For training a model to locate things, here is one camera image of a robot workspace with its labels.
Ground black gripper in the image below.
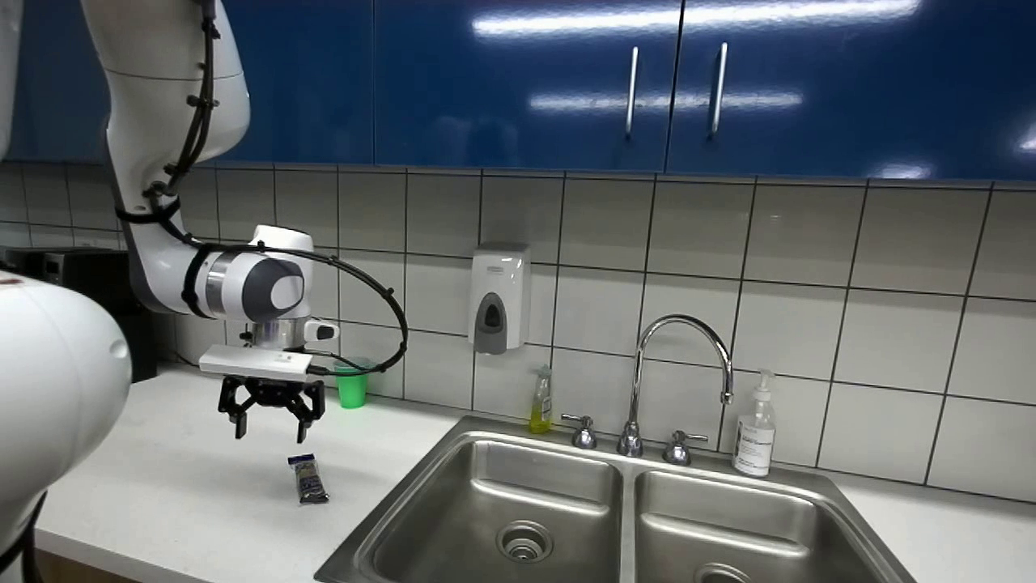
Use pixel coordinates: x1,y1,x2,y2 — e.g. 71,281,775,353
216,375,324,445

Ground dark chocolate bar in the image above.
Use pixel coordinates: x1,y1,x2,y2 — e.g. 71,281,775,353
289,452,328,506

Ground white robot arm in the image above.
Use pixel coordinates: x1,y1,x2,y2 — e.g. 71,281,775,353
0,0,324,583

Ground stainless double sink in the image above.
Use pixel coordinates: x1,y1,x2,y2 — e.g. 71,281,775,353
317,418,914,583

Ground yellow dish soap bottle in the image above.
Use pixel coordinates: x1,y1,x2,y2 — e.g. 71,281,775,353
523,365,555,434

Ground chrome gooseneck faucet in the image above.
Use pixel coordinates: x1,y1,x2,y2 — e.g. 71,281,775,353
556,310,734,467

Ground clear pump soap bottle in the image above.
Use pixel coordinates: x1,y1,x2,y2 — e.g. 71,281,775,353
733,375,776,475

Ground blue upper cabinets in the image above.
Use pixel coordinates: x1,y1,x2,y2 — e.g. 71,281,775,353
0,0,1036,185

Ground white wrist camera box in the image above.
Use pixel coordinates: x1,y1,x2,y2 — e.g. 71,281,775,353
199,347,311,381

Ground white wall soap dispenser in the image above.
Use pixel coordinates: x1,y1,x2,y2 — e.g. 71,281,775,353
471,249,530,355

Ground left silver cabinet handle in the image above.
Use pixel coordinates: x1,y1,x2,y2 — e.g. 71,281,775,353
621,44,641,140

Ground silver cabinet handle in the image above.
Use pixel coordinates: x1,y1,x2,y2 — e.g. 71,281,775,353
705,42,727,140
621,44,641,140

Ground right silver cabinet handle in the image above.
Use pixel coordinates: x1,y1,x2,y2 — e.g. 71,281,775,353
705,42,727,140

